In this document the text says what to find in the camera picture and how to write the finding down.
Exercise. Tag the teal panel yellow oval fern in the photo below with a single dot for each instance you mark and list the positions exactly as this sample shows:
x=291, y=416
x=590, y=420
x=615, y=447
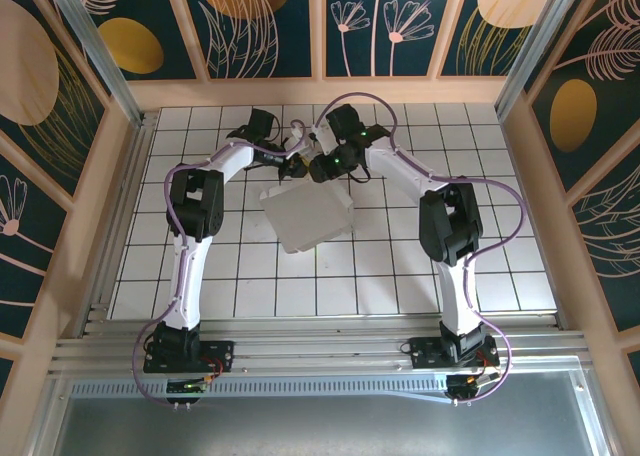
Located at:
x=150, y=26

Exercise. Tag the aluminium side rail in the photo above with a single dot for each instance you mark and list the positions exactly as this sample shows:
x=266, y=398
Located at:
x=125, y=201

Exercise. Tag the teal panel large pale circle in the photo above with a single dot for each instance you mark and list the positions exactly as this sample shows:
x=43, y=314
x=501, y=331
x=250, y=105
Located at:
x=30, y=76

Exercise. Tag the small controller board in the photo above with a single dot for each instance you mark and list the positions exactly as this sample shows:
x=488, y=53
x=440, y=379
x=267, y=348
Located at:
x=462, y=383
x=185, y=387

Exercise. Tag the teal panel pale circle grass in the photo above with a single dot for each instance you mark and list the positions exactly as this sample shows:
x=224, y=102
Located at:
x=500, y=26

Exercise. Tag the teal panel orange circle leaves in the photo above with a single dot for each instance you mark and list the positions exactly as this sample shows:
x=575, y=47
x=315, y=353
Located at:
x=240, y=26

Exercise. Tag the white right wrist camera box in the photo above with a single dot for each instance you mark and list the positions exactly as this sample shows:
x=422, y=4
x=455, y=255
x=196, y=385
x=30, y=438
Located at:
x=322, y=136

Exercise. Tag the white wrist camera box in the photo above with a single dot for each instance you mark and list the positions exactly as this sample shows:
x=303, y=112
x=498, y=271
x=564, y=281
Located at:
x=300, y=143
x=322, y=136

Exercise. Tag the teal panel pink leaf outlines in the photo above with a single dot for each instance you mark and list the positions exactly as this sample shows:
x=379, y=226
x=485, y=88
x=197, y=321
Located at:
x=615, y=236

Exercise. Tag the teal panel pink flowers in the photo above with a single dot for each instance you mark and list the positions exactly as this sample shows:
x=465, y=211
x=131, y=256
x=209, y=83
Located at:
x=390, y=26

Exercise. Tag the teal panel feather leaves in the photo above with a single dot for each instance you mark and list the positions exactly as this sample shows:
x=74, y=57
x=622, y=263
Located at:
x=600, y=26

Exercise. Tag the white paper box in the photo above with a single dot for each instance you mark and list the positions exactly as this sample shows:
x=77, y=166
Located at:
x=310, y=216

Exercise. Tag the teal panel yellow oval stem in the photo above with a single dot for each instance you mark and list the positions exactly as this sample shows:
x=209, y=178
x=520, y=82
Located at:
x=575, y=116

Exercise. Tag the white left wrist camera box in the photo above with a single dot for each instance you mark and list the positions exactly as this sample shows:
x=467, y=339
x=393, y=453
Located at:
x=300, y=143

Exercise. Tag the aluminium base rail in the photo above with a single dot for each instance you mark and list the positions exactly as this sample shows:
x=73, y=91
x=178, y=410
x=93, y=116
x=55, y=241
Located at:
x=320, y=341

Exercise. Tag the teal panel single flower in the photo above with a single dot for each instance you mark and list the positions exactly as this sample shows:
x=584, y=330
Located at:
x=25, y=256

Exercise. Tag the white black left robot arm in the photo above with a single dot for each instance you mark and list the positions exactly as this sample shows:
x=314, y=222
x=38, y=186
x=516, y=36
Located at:
x=187, y=286

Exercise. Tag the grey metal sheet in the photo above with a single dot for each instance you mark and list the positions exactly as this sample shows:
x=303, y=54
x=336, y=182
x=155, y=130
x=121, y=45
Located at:
x=320, y=431

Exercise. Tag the aluminium frame post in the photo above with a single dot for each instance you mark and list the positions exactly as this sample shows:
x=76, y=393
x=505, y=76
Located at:
x=530, y=51
x=100, y=61

